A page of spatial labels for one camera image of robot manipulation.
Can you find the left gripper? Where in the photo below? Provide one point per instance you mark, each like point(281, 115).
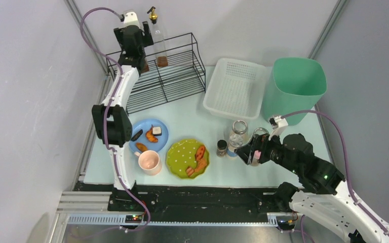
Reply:
point(131, 41)

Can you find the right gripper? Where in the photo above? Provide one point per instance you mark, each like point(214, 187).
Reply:
point(258, 151)

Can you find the glass jar beige powder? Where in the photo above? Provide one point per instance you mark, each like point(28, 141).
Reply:
point(238, 131)

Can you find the pink lid spice bottle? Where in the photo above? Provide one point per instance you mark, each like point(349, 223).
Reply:
point(255, 158)

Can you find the oil bottle gold spout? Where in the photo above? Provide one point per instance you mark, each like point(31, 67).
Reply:
point(146, 67)
point(158, 39)

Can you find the blue label spice jar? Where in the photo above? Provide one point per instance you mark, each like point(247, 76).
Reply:
point(235, 141)

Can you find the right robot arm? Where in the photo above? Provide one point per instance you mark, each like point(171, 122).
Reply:
point(325, 197)

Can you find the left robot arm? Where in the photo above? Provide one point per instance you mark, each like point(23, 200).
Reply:
point(110, 118)

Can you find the glass jar clamp lid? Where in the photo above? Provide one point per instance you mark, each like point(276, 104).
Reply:
point(260, 131)

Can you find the small black lid spice jar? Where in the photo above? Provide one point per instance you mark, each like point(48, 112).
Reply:
point(221, 148)

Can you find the orange food on green plate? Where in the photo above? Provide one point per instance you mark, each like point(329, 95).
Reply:
point(201, 162)

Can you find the white plastic basket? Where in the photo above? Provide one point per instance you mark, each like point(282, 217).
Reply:
point(236, 89)

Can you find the green dotted plate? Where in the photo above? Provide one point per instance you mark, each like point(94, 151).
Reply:
point(182, 155)

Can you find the green trash bin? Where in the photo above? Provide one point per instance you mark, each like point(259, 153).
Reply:
point(295, 84)

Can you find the white black food cube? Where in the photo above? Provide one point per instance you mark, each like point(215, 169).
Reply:
point(157, 131)

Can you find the dark food piece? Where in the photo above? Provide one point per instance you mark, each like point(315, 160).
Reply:
point(137, 135)

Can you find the blue plate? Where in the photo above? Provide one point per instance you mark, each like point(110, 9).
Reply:
point(145, 124)

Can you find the orange food on blue plate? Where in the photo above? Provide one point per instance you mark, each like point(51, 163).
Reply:
point(150, 137)

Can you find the pink mug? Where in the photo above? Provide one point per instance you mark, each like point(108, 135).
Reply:
point(149, 161)

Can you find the small orange food piece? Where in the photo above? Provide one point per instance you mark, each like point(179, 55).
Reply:
point(141, 147)

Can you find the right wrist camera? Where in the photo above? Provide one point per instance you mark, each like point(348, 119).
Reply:
point(279, 124)

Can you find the black wire rack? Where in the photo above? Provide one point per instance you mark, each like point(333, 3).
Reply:
point(185, 75)

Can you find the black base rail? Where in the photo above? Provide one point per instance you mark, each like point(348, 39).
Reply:
point(193, 204)

